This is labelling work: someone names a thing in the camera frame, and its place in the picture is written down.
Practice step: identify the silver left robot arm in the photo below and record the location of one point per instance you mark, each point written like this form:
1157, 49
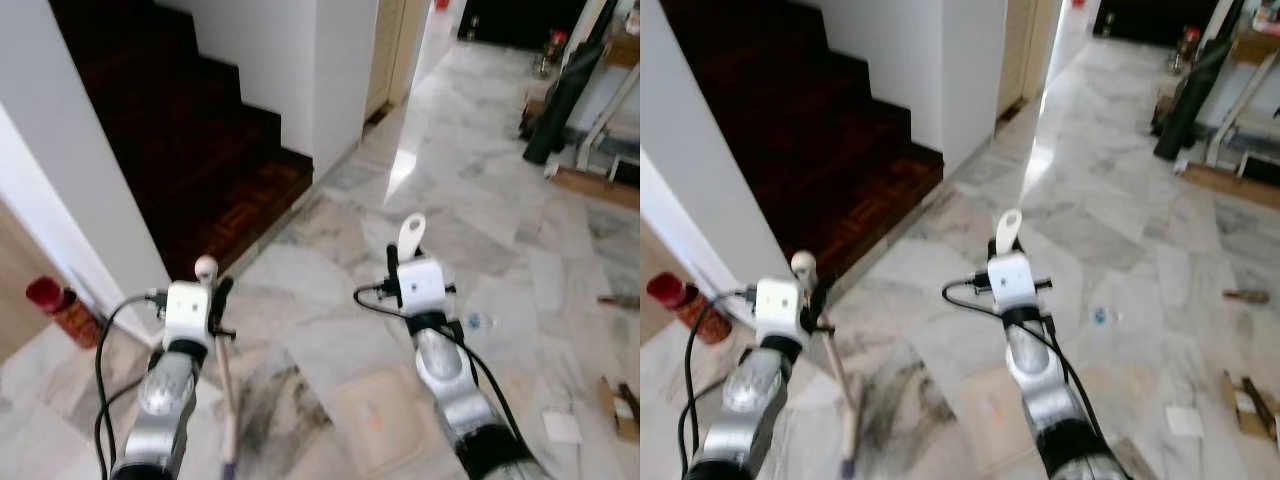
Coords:
160, 410
745, 405

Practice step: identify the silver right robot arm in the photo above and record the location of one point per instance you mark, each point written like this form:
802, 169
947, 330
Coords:
455, 400
1045, 400

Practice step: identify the small clear plastic bottle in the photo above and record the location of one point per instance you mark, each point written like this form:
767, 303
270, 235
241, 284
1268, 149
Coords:
480, 322
1105, 315

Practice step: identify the red cylindrical can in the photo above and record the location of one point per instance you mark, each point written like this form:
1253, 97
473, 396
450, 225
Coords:
688, 307
62, 312

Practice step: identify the dark wooden staircase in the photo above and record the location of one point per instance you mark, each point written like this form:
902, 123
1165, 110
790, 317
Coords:
820, 130
190, 140

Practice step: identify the small brown stick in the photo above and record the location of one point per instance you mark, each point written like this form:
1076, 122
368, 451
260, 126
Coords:
618, 300
1246, 296

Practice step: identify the torn brown cardboard box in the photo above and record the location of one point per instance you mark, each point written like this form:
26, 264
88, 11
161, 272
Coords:
1250, 405
622, 410

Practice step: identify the beige louvered door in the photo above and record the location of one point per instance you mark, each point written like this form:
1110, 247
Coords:
390, 50
1020, 50

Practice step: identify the flat brown wooden board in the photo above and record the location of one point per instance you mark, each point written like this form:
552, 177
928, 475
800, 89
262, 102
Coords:
1230, 185
595, 187

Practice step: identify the white paper sheet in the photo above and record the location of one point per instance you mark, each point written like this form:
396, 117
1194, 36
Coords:
562, 428
1185, 421

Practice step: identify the tall black bag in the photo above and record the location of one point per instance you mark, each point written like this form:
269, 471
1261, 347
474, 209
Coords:
560, 100
1190, 95

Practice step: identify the red capped bottle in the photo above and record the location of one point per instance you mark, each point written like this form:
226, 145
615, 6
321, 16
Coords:
1187, 45
556, 50

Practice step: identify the dark wooden cabinet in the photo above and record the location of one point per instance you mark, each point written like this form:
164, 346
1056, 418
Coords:
515, 22
1150, 20

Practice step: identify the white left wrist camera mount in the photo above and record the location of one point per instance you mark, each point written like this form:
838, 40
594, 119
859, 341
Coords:
778, 307
187, 312

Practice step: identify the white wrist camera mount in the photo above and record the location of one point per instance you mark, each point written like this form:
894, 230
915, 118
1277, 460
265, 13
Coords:
187, 312
422, 285
1012, 280
778, 307

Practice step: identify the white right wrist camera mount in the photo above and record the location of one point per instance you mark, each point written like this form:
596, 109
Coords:
422, 285
1012, 280

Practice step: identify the white metal rack frame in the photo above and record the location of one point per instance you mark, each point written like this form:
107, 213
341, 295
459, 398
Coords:
600, 125
1228, 120

